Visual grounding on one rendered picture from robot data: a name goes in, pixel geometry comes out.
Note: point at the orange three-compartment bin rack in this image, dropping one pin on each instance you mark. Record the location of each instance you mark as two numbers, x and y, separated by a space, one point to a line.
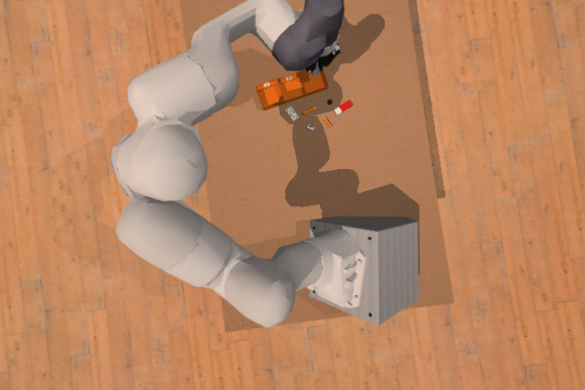
271 95

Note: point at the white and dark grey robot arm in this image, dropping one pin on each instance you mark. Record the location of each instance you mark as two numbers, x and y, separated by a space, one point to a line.
163 161

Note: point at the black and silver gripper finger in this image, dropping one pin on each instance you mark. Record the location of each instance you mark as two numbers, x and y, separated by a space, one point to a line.
320 64
312 67

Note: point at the white domino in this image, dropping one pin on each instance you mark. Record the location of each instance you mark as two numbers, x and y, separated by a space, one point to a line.
292 113

